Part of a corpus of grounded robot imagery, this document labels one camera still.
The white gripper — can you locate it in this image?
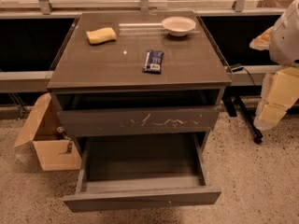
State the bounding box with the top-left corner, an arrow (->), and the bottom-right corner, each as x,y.
249,27 -> 299,131

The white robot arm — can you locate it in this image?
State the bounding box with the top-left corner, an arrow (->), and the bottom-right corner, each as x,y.
249,0 -> 299,131

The scratched grey top drawer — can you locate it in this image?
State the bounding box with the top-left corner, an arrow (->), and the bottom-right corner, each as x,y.
57,105 -> 220,137

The dark grey drawer cabinet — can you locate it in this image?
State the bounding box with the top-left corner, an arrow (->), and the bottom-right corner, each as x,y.
48,11 -> 231,149

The black wheeled stand leg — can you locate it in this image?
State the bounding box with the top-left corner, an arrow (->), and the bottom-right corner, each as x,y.
222,94 -> 263,144

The white bowl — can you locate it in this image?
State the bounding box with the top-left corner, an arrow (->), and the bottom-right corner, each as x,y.
162,17 -> 196,37

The blue snack packet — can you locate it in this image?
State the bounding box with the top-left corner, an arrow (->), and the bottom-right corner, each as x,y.
142,49 -> 164,74

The yellow sponge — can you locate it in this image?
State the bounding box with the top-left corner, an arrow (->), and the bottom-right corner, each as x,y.
86,27 -> 117,45

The bottle in cardboard box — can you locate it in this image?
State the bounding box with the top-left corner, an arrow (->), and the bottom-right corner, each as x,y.
56,126 -> 69,140

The open cardboard box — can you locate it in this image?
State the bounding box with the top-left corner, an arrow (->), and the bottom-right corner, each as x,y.
14,93 -> 81,171

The black power adapter with cable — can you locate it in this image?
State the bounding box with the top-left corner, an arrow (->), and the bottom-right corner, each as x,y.
226,63 -> 256,86

